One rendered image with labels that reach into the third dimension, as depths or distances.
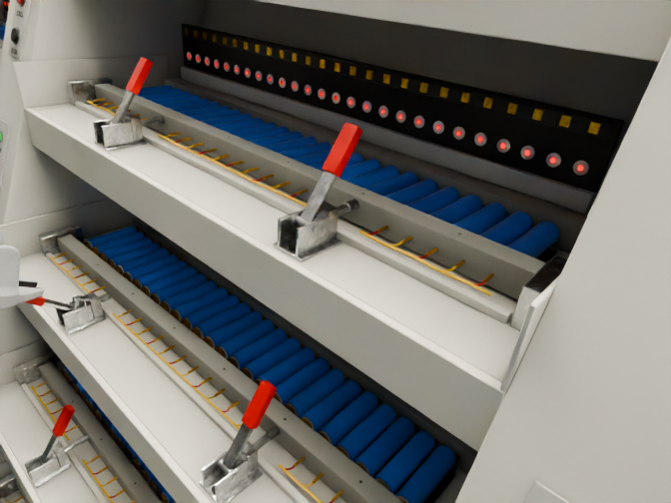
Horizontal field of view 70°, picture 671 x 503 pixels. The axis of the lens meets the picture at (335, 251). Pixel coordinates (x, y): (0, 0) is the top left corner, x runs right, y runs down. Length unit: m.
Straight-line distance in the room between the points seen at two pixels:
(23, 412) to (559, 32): 0.74
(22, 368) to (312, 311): 0.57
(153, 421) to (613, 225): 0.39
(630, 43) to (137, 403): 0.44
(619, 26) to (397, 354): 0.19
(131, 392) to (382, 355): 0.28
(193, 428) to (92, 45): 0.48
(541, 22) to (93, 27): 0.55
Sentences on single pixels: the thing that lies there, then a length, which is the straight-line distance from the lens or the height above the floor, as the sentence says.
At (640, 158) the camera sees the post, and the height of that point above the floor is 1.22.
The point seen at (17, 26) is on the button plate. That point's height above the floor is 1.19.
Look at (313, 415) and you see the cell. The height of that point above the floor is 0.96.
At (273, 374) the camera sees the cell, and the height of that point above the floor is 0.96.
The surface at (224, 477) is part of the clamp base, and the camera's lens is 0.40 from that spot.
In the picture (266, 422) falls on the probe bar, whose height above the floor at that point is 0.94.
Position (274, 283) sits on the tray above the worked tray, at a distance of 0.33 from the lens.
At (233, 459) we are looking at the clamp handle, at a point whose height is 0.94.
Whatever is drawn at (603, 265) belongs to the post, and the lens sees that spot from 0.23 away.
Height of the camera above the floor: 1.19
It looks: 13 degrees down
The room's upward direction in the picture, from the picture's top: 19 degrees clockwise
